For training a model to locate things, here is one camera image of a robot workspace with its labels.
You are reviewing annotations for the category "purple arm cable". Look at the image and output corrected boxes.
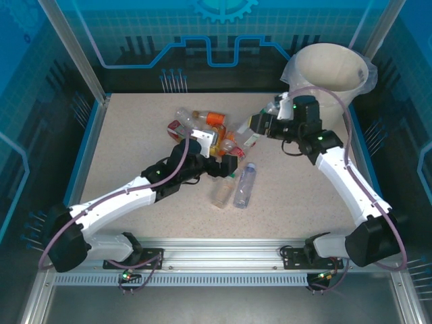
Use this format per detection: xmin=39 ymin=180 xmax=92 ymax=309
xmin=38 ymin=130 xmax=196 ymax=295
xmin=283 ymin=86 xmax=408 ymax=294

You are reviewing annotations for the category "aluminium frame beam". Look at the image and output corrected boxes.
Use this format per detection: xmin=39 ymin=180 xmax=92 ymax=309
xmin=389 ymin=269 xmax=428 ymax=324
xmin=18 ymin=266 xmax=57 ymax=324

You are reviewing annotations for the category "slotted grey cable duct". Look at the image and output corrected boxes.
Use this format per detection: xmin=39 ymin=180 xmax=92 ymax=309
xmin=53 ymin=272 xmax=313 ymax=288

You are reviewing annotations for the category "red label tea bottle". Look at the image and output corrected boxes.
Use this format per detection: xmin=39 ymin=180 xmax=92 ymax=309
xmin=167 ymin=119 xmax=193 ymax=140

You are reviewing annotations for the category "clear bottle green cap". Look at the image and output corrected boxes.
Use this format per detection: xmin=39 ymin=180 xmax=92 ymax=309
xmin=211 ymin=170 xmax=242 ymax=209

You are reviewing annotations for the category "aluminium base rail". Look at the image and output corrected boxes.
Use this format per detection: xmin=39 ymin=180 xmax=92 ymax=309
xmin=43 ymin=237 xmax=411 ymax=271

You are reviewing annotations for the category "clear bottle green label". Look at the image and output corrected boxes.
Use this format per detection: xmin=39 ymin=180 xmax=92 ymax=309
xmin=234 ymin=100 xmax=281 ymax=149

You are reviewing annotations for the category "white plastic bin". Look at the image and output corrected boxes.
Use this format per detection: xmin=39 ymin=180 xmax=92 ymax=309
xmin=278 ymin=53 xmax=379 ymax=112

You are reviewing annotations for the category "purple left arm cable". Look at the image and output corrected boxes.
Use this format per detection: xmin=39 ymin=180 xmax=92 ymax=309
xmin=38 ymin=130 xmax=196 ymax=295

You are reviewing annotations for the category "bottle with wide orange label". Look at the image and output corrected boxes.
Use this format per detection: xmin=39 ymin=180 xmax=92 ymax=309
xmin=191 ymin=110 xmax=227 ymax=126

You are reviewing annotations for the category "blue tinted water bottle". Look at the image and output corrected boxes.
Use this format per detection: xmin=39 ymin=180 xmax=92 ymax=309
xmin=232 ymin=162 xmax=258 ymax=209

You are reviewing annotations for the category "aluminium frame post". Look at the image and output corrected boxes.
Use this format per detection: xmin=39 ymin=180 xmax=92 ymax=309
xmin=347 ymin=0 xmax=411 ymax=60
xmin=36 ymin=0 xmax=111 ymax=104

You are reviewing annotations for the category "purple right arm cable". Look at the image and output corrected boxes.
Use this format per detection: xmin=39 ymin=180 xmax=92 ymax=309
xmin=283 ymin=86 xmax=408 ymax=294

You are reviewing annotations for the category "base connector with LEDs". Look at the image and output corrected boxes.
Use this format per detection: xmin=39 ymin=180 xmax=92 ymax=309
xmin=308 ymin=269 xmax=338 ymax=294
xmin=117 ymin=268 xmax=142 ymax=295

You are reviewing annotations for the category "orange juice bottle black label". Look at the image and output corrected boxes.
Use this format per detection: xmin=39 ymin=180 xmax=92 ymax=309
xmin=208 ymin=122 xmax=227 ymax=158

